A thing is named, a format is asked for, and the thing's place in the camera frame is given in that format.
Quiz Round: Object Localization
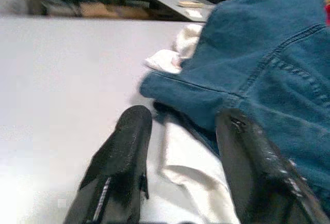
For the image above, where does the crumpled white garment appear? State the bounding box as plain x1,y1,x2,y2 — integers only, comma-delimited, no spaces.
140,24,242,224

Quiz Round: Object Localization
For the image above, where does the blue denim jacket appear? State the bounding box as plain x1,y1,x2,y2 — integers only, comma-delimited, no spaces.
139,0,330,217

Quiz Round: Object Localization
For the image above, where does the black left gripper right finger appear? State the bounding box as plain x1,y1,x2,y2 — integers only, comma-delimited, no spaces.
215,108,330,224

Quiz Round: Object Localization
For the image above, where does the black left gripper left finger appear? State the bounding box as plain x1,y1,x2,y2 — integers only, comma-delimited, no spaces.
63,105,153,224

